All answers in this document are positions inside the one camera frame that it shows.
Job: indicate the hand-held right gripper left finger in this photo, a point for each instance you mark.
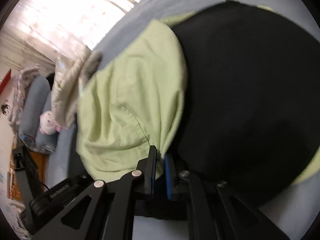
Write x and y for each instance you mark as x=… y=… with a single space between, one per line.
x=152 y=172

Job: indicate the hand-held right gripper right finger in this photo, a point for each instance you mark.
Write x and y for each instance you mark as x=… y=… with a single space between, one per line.
x=168 y=177

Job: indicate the green and black hoodie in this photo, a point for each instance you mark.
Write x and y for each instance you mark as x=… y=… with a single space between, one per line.
x=130 y=100

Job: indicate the orange wooden cabinet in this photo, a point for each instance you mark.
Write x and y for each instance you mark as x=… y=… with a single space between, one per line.
x=15 y=180

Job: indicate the pink plush toy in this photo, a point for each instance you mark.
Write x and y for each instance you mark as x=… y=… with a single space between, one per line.
x=50 y=123

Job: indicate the folded floral blanket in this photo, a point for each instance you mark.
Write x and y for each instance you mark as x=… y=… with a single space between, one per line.
x=18 y=92

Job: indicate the cream folded blanket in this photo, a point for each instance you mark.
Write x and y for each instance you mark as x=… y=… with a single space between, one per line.
x=70 y=80

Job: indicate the red board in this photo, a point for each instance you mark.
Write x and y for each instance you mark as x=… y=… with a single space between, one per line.
x=5 y=82

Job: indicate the bed with grey-blue blanket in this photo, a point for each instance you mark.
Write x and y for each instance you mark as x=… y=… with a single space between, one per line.
x=120 y=37

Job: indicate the sheer floral curtain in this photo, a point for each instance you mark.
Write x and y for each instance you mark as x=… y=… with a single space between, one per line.
x=75 y=17

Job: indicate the wall sticker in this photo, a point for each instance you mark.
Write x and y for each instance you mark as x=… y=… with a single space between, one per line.
x=4 y=108

